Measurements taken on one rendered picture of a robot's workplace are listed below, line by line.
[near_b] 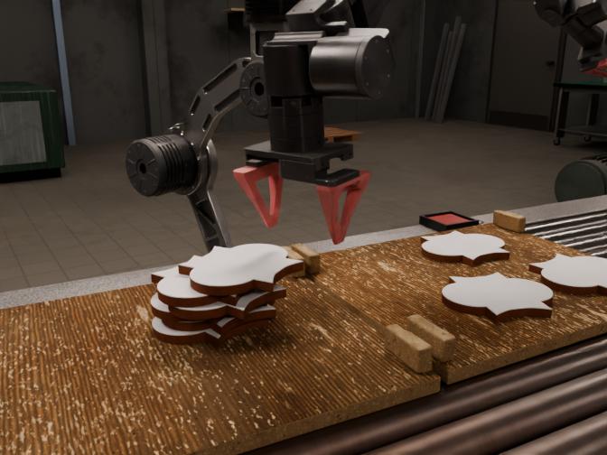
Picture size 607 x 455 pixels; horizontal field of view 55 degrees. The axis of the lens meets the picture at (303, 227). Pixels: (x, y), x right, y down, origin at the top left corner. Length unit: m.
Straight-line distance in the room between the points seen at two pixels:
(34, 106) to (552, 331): 5.77
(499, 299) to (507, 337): 0.07
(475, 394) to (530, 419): 0.05
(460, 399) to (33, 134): 5.81
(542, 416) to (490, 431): 0.06
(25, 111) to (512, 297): 5.70
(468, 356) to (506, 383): 0.04
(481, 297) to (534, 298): 0.06
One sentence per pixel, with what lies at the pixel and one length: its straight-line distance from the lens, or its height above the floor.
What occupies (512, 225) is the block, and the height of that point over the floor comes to 0.95.
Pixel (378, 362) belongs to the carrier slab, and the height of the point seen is 0.94.
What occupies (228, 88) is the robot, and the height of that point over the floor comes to 1.12.
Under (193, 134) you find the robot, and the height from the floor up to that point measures 0.98.
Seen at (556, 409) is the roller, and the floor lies 0.91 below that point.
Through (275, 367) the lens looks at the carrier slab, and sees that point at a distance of 0.58.
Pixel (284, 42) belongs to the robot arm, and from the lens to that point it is 0.59.
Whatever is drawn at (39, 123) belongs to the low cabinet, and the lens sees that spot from 6.19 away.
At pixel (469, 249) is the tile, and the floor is 0.95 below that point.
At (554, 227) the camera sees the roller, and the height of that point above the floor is 0.92.
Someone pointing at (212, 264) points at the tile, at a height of 1.00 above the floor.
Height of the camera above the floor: 1.23
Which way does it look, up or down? 17 degrees down
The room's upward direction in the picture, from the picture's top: straight up
